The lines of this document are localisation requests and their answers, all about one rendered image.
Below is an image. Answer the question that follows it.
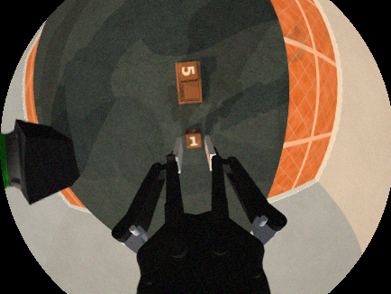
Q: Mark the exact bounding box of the brown cube with white number 5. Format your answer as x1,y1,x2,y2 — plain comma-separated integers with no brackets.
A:
177,61,199,83

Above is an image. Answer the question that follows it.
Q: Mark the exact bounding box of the orange cube with white number 1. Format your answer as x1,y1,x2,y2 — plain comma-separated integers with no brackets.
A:
185,129,202,148

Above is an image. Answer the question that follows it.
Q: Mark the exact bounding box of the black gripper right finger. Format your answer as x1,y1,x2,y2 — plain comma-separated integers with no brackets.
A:
205,135,287,255

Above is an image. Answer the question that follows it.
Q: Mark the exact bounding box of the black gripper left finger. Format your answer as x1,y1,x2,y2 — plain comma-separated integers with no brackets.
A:
112,137,187,258

